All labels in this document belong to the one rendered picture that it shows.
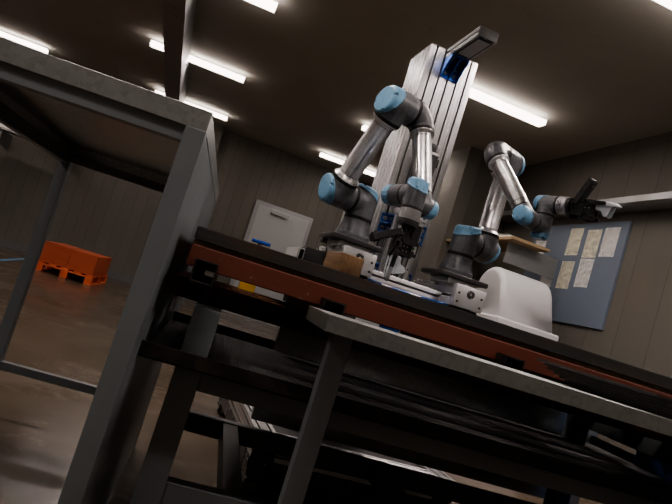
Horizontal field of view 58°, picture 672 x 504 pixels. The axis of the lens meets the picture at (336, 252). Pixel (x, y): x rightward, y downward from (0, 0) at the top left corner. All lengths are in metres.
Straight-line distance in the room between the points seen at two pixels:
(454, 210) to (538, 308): 2.29
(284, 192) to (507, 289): 6.58
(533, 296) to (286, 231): 6.46
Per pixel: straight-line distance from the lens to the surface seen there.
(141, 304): 1.21
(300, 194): 11.76
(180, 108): 1.23
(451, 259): 2.67
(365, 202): 2.51
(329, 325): 1.07
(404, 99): 2.35
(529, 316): 6.04
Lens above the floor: 0.77
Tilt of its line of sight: 5 degrees up
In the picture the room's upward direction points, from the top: 17 degrees clockwise
